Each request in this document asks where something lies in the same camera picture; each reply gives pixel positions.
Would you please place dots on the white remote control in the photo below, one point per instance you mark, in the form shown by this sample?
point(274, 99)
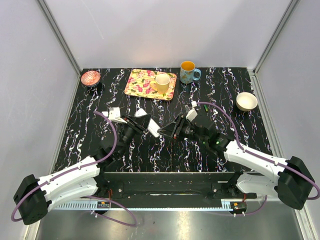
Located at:
point(153, 127)

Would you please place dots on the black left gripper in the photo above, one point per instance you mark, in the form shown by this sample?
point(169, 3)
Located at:
point(139, 124)

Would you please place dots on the pink patterned bowl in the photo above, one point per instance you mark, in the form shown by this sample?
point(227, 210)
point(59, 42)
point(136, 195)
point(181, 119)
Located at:
point(90, 78)

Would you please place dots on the yellow mug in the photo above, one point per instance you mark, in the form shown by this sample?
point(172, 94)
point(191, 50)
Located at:
point(160, 83)

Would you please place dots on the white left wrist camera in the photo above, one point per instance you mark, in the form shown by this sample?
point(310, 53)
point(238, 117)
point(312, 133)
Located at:
point(114, 115)

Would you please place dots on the green AA battery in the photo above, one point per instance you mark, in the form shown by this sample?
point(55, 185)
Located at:
point(206, 108)

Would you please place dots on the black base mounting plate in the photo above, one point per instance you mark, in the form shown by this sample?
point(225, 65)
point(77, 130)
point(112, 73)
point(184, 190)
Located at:
point(170, 190)

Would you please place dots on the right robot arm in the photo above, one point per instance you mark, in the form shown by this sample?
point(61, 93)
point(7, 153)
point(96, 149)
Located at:
point(287, 179)

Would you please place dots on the blue patterned mug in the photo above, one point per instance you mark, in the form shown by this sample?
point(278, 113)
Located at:
point(189, 72)

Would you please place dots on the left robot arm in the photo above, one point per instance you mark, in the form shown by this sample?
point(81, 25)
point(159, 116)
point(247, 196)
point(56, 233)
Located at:
point(35, 197)

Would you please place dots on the cream bowl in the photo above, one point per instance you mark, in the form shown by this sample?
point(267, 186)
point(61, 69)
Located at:
point(246, 101)

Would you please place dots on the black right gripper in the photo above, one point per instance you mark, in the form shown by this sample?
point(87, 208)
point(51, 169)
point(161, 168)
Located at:
point(175, 128)

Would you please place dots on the floral serving tray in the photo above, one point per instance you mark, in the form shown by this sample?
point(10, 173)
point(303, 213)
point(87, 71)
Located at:
point(142, 83)

